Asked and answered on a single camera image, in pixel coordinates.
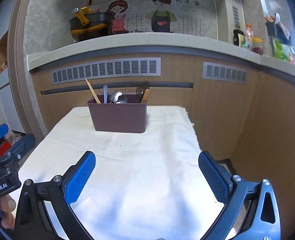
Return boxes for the wooden chopstick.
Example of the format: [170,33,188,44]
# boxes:
[85,79,101,104]

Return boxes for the grey-blue plastic rice spoon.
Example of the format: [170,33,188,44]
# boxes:
[103,85,108,103]

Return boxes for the black plastic ladle spoon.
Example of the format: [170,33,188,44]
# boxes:
[136,81,150,103]

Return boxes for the brown wooden spoon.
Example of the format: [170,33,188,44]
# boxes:
[141,88,150,103]

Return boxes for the steel smiley handle spoon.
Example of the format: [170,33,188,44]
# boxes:
[116,95,128,103]

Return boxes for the person's left hand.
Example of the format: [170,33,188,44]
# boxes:
[0,195,16,229]

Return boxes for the red floor mat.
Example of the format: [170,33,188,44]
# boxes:
[0,141,11,157]

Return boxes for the maroon plastic utensil holder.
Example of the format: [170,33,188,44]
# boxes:
[87,93,147,133]

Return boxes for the white cloth table cover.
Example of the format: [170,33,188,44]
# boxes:
[19,106,223,239]

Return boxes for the long grey vent grille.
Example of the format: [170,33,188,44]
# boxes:
[51,57,161,85]

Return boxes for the short grey vent grille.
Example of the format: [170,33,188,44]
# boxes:
[202,62,249,84]

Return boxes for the green snack bags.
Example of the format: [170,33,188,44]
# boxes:
[272,38,295,64]

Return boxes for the red chili jar yellow lid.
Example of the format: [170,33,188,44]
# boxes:
[251,37,263,55]

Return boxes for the dark soy sauce bottle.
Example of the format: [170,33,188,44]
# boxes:
[233,24,244,47]

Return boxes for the orange-capped clear bottle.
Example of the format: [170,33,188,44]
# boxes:
[242,23,254,50]

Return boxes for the black countertop utensil caddy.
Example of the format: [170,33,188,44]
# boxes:
[265,12,292,45]

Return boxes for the black wok with orange handle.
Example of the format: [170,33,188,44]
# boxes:
[69,7,113,42]

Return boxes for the cartoon couple wall sticker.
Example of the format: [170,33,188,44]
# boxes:
[105,0,178,34]

